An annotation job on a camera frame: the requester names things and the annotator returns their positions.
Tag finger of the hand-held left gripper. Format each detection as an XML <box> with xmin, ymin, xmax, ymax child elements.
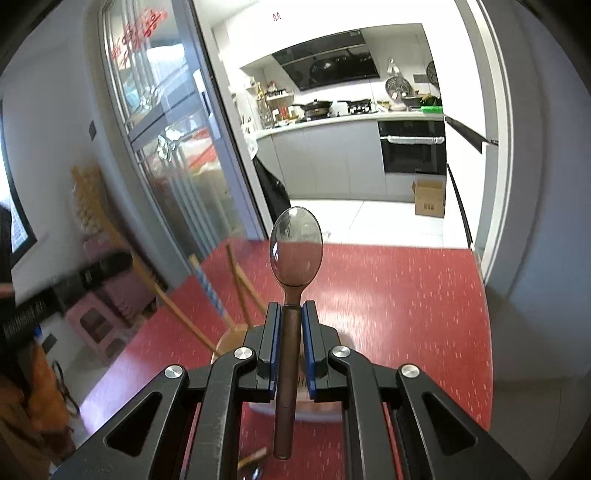
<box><xmin>81</xmin><ymin>251</ymin><xmax>136</xmax><ymax>291</ymax></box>

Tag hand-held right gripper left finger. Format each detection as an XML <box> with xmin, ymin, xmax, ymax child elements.
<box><xmin>53</xmin><ymin>302</ymin><xmax>282</xmax><ymax>480</ymax></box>

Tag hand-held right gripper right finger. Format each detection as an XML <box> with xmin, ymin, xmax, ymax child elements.
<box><xmin>301</xmin><ymin>301</ymin><xmax>529</xmax><ymax>480</ymax></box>

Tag beige plastic utensil holder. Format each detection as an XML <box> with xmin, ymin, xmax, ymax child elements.
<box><xmin>210</xmin><ymin>324</ymin><xmax>357</xmax><ymax>424</ymax></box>

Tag brown handle clear spoon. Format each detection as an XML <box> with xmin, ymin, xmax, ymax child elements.
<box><xmin>269</xmin><ymin>206</ymin><xmax>324</xmax><ymax>460</ymax></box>

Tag blue patterned wooden chopstick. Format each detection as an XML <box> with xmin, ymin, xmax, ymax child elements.
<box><xmin>188</xmin><ymin>255</ymin><xmax>236</xmax><ymax>329</ymax></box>

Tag pink plastic stool stack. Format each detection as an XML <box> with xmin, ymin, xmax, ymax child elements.
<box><xmin>83</xmin><ymin>235</ymin><xmax>155</xmax><ymax>319</ymax></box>

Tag clear bag of pale balls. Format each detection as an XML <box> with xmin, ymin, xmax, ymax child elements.
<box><xmin>71</xmin><ymin>166</ymin><xmax>112</xmax><ymax>241</ymax></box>

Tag orange clothing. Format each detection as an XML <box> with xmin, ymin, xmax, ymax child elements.
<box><xmin>0</xmin><ymin>342</ymin><xmax>75</xmax><ymax>462</ymax></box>

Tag dark framed window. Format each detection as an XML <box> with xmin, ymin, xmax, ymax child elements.
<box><xmin>0</xmin><ymin>99</ymin><xmax>38</xmax><ymax>266</ymax></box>

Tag black hanging cloth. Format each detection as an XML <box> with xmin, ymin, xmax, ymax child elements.
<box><xmin>253</xmin><ymin>157</ymin><xmax>291</xmax><ymax>222</ymax></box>

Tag sliding glass door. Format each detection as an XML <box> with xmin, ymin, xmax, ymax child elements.
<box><xmin>97</xmin><ymin>0</ymin><xmax>273</xmax><ymax>287</ymax></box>

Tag white kitchen counter cabinets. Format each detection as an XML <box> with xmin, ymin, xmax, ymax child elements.
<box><xmin>254</xmin><ymin>113</ymin><xmax>446</xmax><ymax>201</ymax></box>

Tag cardboard box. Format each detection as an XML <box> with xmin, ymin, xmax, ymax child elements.
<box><xmin>411</xmin><ymin>179</ymin><xmax>446</xmax><ymax>217</ymax></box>

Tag black built-in oven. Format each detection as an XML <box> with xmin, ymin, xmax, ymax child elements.
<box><xmin>378</xmin><ymin>121</ymin><xmax>447</xmax><ymax>176</ymax></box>

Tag black wok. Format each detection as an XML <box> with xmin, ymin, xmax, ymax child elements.
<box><xmin>300</xmin><ymin>99</ymin><xmax>333</xmax><ymax>118</ymax></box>

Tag rack of seasoning bottles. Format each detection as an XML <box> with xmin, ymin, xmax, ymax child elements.
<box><xmin>252</xmin><ymin>80</ymin><xmax>296</xmax><ymax>127</ymax></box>

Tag white door with black edge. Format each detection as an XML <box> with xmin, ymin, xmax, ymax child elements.
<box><xmin>444</xmin><ymin>115</ymin><xmax>500</xmax><ymax>155</ymax></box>

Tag round metal strainer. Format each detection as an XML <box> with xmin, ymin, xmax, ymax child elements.
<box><xmin>385</xmin><ymin>76</ymin><xmax>411</xmax><ymax>100</ymax></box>

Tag black range hood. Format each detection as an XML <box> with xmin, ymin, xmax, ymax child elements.
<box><xmin>271</xmin><ymin>30</ymin><xmax>380</xmax><ymax>92</ymax></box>

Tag black cable loop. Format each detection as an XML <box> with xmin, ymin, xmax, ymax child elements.
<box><xmin>50</xmin><ymin>360</ymin><xmax>83</xmax><ymax>418</ymax></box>

